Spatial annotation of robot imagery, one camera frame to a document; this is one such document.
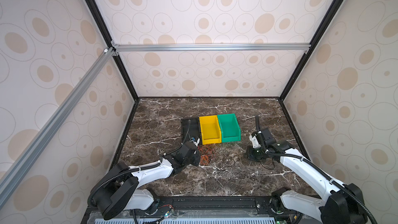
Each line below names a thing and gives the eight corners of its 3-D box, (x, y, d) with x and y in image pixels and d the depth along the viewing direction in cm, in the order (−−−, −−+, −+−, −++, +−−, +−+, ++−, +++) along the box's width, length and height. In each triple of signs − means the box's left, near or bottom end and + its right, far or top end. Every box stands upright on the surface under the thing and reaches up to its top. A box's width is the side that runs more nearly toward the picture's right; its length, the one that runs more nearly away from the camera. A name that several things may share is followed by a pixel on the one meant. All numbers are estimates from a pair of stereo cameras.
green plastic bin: (219, 143, 97) (221, 137, 92) (218, 120, 109) (218, 113, 103) (239, 143, 97) (242, 137, 92) (235, 120, 109) (237, 113, 103)
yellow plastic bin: (202, 146, 97) (202, 140, 91) (199, 123, 108) (199, 116, 102) (221, 144, 98) (222, 138, 92) (216, 121, 109) (217, 115, 103)
